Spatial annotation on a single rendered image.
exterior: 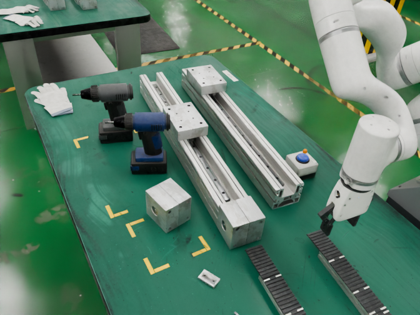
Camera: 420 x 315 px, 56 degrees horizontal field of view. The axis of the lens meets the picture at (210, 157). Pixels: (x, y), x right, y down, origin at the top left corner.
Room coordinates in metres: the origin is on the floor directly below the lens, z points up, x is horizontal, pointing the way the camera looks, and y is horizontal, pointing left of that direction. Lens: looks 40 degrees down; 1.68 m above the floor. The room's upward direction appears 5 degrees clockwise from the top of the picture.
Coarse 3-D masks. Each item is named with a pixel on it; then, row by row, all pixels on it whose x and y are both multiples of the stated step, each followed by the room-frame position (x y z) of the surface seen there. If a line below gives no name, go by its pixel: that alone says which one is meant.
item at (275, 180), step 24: (192, 96) 1.45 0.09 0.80; (216, 96) 1.42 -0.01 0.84; (216, 120) 1.24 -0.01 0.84; (240, 120) 1.23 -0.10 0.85; (240, 144) 1.07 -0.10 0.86; (264, 144) 1.08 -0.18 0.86; (264, 168) 0.96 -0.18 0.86; (288, 168) 0.97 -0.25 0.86; (264, 192) 0.91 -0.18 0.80; (288, 192) 0.90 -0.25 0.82
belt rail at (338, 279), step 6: (324, 258) 0.67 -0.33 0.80; (324, 264) 0.67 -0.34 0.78; (330, 264) 0.65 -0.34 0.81; (330, 270) 0.65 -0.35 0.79; (336, 276) 0.63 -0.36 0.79; (342, 282) 0.60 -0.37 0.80; (342, 288) 0.60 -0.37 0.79; (348, 288) 0.58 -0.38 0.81; (348, 294) 0.58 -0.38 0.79; (354, 300) 0.56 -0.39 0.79; (360, 306) 0.54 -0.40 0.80; (360, 312) 0.53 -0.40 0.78; (366, 312) 0.52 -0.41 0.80
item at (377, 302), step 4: (376, 300) 0.55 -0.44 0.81; (368, 304) 0.54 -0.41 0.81; (372, 304) 0.54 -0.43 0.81; (376, 304) 0.54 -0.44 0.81; (380, 304) 0.54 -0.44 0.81; (364, 308) 0.53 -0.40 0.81; (368, 308) 0.53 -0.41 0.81; (372, 308) 0.53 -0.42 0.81; (376, 308) 0.53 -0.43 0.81; (368, 312) 0.52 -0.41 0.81
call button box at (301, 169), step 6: (288, 156) 1.06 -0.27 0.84; (294, 156) 1.06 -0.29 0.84; (288, 162) 1.05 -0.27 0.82; (294, 162) 1.03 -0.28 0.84; (300, 162) 1.03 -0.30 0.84; (306, 162) 1.03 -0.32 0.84; (312, 162) 1.03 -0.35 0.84; (294, 168) 1.01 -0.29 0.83; (300, 168) 1.00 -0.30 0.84; (306, 168) 1.01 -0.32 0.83; (312, 168) 1.02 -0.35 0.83; (300, 174) 1.00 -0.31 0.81; (306, 174) 1.01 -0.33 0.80; (312, 174) 1.02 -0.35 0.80
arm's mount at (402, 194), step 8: (400, 184) 1.00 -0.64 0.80; (408, 184) 0.97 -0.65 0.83; (416, 184) 0.94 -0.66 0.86; (392, 192) 0.96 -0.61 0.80; (400, 192) 0.94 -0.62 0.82; (408, 192) 0.92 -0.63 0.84; (416, 192) 0.90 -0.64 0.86; (400, 200) 0.93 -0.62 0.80; (408, 200) 0.91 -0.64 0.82; (416, 200) 0.90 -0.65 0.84; (408, 208) 0.90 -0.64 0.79; (416, 208) 0.89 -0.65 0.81; (416, 216) 0.87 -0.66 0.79
